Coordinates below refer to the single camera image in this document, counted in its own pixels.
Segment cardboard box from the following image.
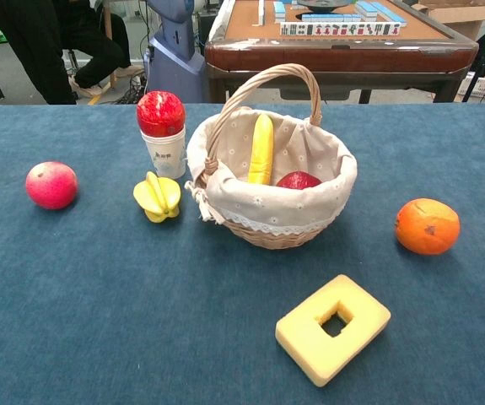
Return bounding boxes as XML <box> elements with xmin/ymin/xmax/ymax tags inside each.
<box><xmin>412</xmin><ymin>0</ymin><xmax>485</xmax><ymax>42</ymax></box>

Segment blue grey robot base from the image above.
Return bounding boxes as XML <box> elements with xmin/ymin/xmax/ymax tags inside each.
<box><xmin>142</xmin><ymin>0</ymin><xmax>209</xmax><ymax>105</ymax></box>

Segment row of mahjong tiles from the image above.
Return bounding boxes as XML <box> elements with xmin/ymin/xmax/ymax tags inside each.
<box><xmin>279</xmin><ymin>21</ymin><xmax>401</xmax><ymax>37</ymax></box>

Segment yellow foam block with hole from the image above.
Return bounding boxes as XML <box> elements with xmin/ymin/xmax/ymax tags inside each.
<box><xmin>274</xmin><ymin>273</ymin><xmax>392</xmax><ymax>388</ymax></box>

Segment blue table cloth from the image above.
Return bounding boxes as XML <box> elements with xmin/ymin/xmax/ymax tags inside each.
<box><xmin>0</xmin><ymin>103</ymin><xmax>485</xmax><ymax>405</ymax></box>

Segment wicker basket with cloth liner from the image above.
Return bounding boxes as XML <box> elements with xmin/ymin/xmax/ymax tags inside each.
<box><xmin>184</xmin><ymin>62</ymin><xmax>358</xmax><ymax>251</ymax></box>

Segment yellow banana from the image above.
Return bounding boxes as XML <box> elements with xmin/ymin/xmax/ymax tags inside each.
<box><xmin>247</xmin><ymin>112</ymin><xmax>275</xmax><ymax>186</ymax></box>

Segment yellow starfruit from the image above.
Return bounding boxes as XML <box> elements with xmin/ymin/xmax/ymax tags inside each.
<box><xmin>132</xmin><ymin>170</ymin><xmax>182</xmax><ymax>224</ymax></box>

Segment blue mahjong tile stack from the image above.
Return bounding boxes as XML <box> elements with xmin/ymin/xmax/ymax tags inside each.
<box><xmin>354</xmin><ymin>0</ymin><xmax>407</xmax><ymax>28</ymax></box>

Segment pink red apple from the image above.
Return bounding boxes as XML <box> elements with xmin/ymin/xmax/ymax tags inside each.
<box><xmin>24</xmin><ymin>160</ymin><xmax>79</xmax><ymax>211</ymax></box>

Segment brown mahjong table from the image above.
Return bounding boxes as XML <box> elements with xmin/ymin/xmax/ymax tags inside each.
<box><xmin>203</xmin><ymin>0</ymin><xmax>480</xmax><ymax>105</ymax></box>

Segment white paper cup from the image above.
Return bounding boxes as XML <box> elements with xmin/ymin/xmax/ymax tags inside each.
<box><xmin>140</xmin><ymin>125</ymin><xmax>188</xmax><ymax>181</ymax></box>

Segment red pomegranate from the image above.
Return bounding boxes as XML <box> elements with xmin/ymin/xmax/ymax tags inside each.
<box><xmin>136</xmin><ymin>89</ymin><xmax>186</xmax><ymax>138</ymax></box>

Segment orange fruit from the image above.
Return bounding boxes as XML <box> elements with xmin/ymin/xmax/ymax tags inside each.
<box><xmin>395</xmin><ymin>197</ymin><xmax>461</xmax><ymax>257</ymax></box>

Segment person in black clothes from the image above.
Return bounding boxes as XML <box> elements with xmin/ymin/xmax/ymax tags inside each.
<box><xmin>0</xmin><ymin>0</ymin><xmax>142</xmax><ymax>105</ymax></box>

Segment red fruit in basket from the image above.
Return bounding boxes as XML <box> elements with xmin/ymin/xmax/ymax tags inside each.
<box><xmin>275</xmin><ymin>170</ymin><xmax>323</xmax><ymax>191</ymax></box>

